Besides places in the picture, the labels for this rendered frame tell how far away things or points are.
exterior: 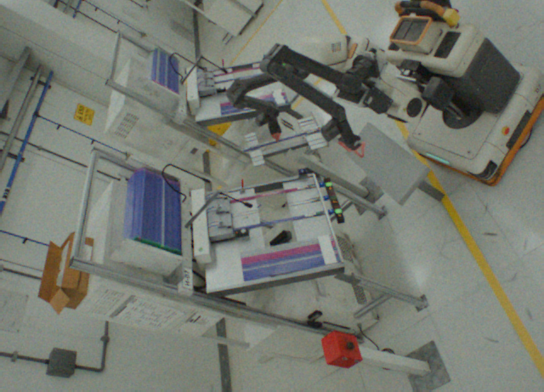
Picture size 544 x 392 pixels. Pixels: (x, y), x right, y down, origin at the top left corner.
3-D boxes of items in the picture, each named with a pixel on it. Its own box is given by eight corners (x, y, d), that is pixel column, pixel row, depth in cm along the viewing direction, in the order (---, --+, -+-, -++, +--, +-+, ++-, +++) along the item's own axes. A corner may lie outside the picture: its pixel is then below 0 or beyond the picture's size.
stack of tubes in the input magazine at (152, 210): (180, 183, 257) (138, 165, 243) (182, 253, 221) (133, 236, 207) (169, 196, 263) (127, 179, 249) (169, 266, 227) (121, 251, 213)
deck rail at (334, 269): (343, 269, 230) (343, 263, 225) (344, 273, 228) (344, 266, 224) (208, 296, 228) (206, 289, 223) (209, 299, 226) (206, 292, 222)
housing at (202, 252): (208, 203, 275) (204, 187, 265) (214, 268, 240) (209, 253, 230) (196, 206, 275) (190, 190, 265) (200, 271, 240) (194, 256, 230)
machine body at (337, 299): (354, 236, 326) (292, 208, 294) (385, 322, 277) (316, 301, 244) (297, 282, 357) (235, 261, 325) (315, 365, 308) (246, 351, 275)
